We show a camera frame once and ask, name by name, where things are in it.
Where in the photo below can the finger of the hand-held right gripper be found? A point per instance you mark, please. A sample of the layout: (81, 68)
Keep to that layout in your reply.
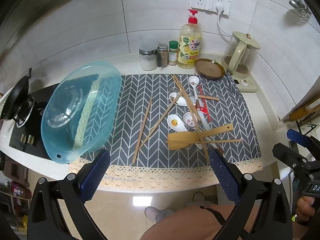
(287, 153)
(296, 136)

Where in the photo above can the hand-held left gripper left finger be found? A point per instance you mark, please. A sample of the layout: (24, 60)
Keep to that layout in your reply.
(95, 175)

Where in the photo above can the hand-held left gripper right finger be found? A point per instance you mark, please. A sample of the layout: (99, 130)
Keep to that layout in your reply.
(225, 177)

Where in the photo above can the metal utensil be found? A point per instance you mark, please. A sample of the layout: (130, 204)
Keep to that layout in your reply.
(172, 89)

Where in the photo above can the hanging metal utensils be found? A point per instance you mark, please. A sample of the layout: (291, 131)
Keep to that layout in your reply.
(306, 12)

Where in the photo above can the person's right hand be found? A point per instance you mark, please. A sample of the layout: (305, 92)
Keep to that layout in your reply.
(306, 208)

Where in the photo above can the wooden rack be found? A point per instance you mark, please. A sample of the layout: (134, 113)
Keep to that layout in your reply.
(305, 114)

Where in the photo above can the striped slipper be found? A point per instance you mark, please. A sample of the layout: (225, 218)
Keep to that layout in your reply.
(155, 213)
(198, 196)

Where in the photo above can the person's leg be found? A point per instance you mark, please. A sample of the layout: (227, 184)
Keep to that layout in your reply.
(185, 222)

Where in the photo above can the wooden spatula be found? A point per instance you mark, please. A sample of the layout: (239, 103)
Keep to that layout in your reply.
(180, 137)

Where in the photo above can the blue transparent plastic basin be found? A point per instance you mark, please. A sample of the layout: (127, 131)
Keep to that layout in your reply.
(105, 110)

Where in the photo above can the white spoon with pink flower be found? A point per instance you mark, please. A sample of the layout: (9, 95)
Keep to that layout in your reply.
(188, 121)

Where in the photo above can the kettle base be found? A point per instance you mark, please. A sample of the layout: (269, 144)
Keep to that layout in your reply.
(246, 84)

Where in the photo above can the white spoon with yellow print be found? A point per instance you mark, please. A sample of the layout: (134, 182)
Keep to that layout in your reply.
(175, 125)

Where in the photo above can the clear glass bowl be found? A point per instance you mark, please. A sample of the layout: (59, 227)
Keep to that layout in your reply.
(62, 110)

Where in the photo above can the black gas stove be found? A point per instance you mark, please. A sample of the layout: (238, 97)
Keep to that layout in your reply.
(30, 136)

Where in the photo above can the wooden chopstick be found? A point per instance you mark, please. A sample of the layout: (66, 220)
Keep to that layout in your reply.
(190, 110)
(181, 86)
(160, 123)
(147, 116)

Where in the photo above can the red plastic stick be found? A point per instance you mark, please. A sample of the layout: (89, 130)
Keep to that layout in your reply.
(204, 103)

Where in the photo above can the grey herringbone table mat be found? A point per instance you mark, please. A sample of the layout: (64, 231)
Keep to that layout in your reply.
(130, 100)

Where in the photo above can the cluttered storage shelf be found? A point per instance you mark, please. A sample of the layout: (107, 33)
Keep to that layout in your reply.
(12, 195)

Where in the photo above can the plain white ceramic spoon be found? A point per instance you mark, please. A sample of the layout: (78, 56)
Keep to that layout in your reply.
(181, 101)

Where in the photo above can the green glass electric kettle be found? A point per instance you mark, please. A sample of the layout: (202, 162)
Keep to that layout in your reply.
(237, 55)

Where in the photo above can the white spoon with red flower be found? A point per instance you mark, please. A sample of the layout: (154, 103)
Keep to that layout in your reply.
(193, 81)

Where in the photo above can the brown ceramic plate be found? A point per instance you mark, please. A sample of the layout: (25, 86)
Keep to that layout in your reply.
(210, 68)

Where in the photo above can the black wok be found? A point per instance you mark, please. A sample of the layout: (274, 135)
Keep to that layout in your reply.
(15, 97)

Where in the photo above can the glass jar with white powder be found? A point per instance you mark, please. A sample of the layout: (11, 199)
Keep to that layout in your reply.
(148, 57)

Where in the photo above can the hanging metal spoon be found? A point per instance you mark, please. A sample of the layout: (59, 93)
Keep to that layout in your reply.
(296, 4)

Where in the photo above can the green lid spice jar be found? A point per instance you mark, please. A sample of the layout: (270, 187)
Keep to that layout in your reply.
(173, 53)

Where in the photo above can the yellow dish soap bottle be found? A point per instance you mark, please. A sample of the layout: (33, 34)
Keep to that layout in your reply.
(190, 47)

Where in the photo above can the grey lid spice jar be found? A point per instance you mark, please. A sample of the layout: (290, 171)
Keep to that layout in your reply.
(162, 56)

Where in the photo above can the range hood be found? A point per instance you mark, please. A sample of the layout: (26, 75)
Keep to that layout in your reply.
(30, 0)

